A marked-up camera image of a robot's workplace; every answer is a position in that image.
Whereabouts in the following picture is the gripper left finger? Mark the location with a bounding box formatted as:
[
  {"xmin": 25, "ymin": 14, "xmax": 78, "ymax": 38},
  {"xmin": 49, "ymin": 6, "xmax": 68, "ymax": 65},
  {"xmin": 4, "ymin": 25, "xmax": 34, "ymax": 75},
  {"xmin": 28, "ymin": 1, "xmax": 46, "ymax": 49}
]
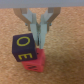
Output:
[{"xmin": 13, "ymin": 7, "xmax": 42, "ymax": 48}]

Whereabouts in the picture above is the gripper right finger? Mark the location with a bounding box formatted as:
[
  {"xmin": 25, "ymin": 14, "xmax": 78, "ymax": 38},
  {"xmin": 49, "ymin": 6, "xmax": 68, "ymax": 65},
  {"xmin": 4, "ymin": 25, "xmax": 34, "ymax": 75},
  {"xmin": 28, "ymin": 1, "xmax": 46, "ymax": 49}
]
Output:
[{"xmin": 39, "ymin": 6, "xmax": 62, "ymax": 49}]

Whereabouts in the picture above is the purple block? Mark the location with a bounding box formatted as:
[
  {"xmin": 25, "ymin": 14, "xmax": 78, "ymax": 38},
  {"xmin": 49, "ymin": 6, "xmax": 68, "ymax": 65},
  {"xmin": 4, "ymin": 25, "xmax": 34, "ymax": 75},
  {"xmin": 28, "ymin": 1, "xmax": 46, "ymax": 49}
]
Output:
[{"xmin": 9, "ymin": 31, "xmax": 42, "ymax": 63}]

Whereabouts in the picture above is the pink block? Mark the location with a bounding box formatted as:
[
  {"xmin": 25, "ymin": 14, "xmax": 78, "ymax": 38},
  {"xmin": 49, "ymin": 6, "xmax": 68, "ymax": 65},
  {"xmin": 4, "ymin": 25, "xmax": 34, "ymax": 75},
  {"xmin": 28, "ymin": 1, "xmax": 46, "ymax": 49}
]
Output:
[{"xmin": 22, "ymin": 47, "xmax": 46, "ymax": 72}]

